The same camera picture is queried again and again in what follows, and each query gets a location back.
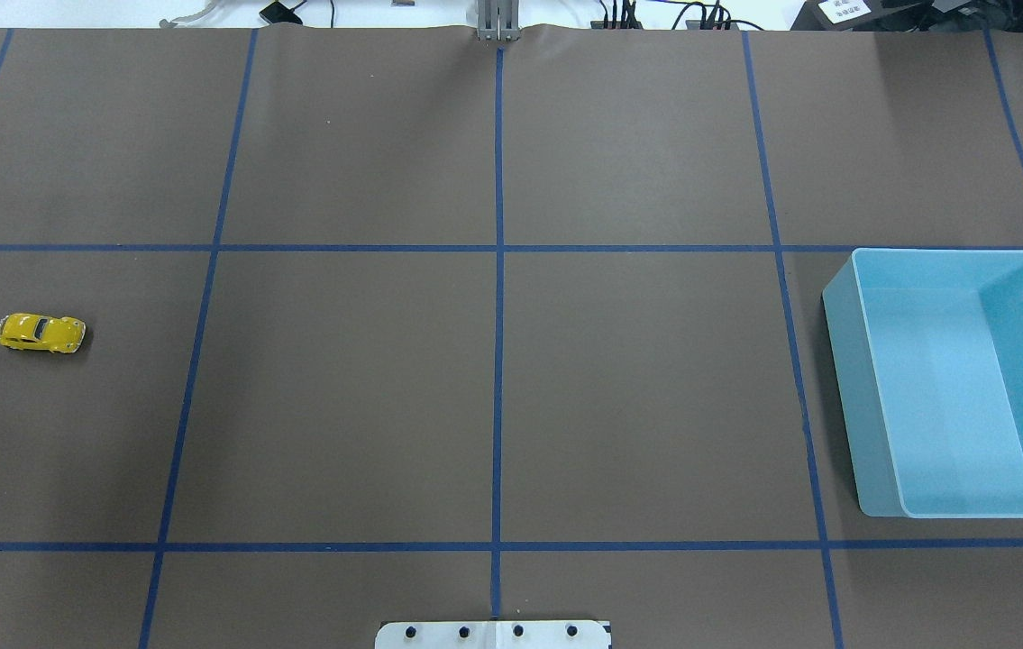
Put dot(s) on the aluminium frame post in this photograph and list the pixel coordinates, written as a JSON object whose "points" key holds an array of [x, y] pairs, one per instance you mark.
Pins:
{"points": [[498, 20]]}

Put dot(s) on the light blue plastic bin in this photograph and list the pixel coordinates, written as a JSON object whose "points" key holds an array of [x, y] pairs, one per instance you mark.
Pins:
{"points": [[928, 353]]}

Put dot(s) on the yellow beetle toy car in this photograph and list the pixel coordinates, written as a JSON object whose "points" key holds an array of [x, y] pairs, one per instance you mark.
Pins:
{"points": [[38, 332]]}

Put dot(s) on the small black device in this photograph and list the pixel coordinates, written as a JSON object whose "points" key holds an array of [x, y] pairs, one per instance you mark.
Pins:
{"points": [[278, 12]]}

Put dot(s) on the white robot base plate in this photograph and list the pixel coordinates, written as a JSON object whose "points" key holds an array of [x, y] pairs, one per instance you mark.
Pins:
{"points": [[580, 633]]}

